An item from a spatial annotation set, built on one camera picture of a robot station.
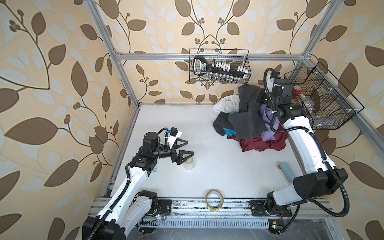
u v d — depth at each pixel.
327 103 0.72
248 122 0.78
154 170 0.85
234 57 0.91
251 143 0.94
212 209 0.74
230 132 1.00
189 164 0.83
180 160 0.63
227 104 1.14
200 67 0.87
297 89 0.88
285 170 0.82
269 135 0.85
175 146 0.66
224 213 0.74
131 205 0.57
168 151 0.64
